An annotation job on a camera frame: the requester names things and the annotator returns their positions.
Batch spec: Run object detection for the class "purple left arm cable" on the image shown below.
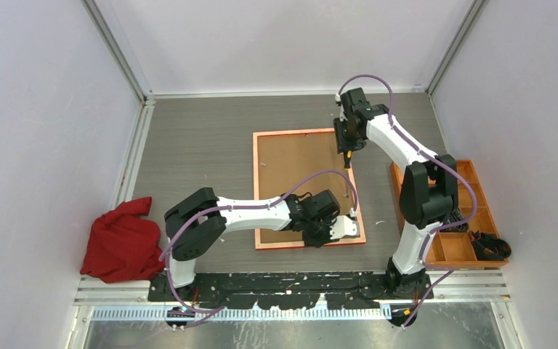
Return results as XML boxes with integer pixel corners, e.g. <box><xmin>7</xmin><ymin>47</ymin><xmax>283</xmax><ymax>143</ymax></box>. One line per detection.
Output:
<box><xmin>158</xmin><ymin>169</ymin><xmax>360</xmax><ymax>331</ymax></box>

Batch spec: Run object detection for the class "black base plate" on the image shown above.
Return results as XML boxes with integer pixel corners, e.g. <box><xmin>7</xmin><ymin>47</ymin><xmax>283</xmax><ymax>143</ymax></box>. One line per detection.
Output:
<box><xmin>147</xmin><ymin>270</ymin><xmax>435</xmax><ymax>312</ymax></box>

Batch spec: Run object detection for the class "white slotted cable duct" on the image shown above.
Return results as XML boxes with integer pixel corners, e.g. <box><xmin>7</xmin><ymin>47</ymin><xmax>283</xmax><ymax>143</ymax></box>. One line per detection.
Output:
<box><xmin>91</xmin><ymin>305</ymin><xmax>391</xmax><ymax>322</ymax></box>

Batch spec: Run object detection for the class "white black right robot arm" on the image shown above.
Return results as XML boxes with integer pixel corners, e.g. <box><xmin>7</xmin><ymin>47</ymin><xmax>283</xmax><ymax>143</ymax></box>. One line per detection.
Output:
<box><xmin>333</xmin><ymin>88</ymin><xmax>458</xmax><ymax>299</ymax></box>

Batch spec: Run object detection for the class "dark rolled tie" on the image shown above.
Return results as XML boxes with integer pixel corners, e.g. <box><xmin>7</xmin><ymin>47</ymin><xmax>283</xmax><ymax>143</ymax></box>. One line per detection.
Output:
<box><xmin>442</xmin><ymin>209</ymin><xmax>469</xmax><ymax>233</ymax></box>

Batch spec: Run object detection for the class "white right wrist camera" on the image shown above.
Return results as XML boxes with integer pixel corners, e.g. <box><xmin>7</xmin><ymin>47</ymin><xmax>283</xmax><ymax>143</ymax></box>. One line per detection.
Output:
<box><xmin>334</xmin><ymin>93</ymin><xmax>347</xmax><ymax>121</ymax></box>

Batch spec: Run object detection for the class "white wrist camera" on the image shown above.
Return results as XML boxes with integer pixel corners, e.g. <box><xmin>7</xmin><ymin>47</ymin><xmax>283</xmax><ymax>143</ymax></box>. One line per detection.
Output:
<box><xmin>334</xmin><ymin>93</ymin><xmax>347</xmax><ymax>121</ymax></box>
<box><xmin>329</xmin><ymin>208</ymin><xmax>360</xmax><ymax>241</ymax></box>

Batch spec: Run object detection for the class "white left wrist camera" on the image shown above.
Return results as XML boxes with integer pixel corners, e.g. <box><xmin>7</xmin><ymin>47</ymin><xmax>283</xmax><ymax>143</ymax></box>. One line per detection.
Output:
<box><xmin>329</xmin><ymin>208</ymin><xmax>360</xmax><ymax>241</ymax></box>

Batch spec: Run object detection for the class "orange compartment tray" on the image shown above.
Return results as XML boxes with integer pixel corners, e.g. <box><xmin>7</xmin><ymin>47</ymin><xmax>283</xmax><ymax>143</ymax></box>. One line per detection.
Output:
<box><xmin>389</xmin><ymin>160</ymin><xmax>508</xmax><ymax>269</ymax></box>

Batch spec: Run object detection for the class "red picture frame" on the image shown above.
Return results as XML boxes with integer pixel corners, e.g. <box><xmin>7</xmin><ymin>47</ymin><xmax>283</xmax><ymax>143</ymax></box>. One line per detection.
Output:
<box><xmin>252</xmin><ymin>127</ymin><xmax>368</xmax><ymax>251</ymax></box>

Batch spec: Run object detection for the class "red cloth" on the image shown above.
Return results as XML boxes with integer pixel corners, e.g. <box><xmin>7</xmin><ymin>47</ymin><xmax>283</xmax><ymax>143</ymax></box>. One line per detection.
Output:
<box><xmin>80</xmin><ymin>196</ymin><xmax>163</xmax><ymax>284</ymax></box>

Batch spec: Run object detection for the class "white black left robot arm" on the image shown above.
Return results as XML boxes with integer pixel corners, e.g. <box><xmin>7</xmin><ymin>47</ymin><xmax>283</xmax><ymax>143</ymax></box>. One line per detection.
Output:
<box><xmin>160</xmin><ymin>188</ymin><xmax>358</xmax><ymax>301</ymax></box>

